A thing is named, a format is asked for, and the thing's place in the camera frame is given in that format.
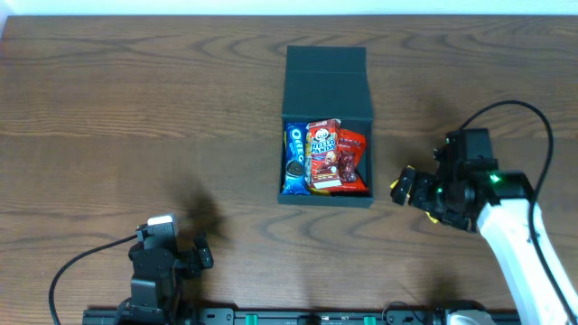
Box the blue Oreo cookie pack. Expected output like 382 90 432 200
282 123 310 195

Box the red Hacks candy bag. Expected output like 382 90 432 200
328 129 368 193

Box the dark green box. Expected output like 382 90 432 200
277 45 375 209

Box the yellow snack packet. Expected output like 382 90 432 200
390 166 443 224

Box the red Hello Panda packet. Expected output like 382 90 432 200
307 118 341 190

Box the right black cable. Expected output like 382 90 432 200
458 99 578 325

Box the yellow Hacks candy bag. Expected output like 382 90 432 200
308 186 331 196

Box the left black cable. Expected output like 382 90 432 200
48 233 139 325

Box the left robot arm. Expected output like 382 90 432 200
113 222 214 324

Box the black cable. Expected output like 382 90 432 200
458 99 578 325
48 233 139 325

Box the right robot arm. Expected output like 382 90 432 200
390 129 577 324

